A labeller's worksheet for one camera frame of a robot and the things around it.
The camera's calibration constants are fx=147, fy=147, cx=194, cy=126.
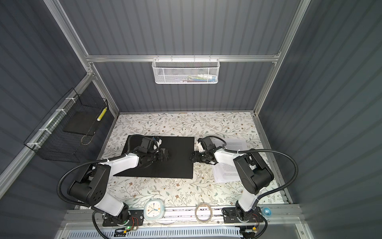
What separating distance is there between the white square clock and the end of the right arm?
0.28 m

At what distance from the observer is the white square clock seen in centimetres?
74

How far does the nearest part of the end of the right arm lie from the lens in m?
0.71
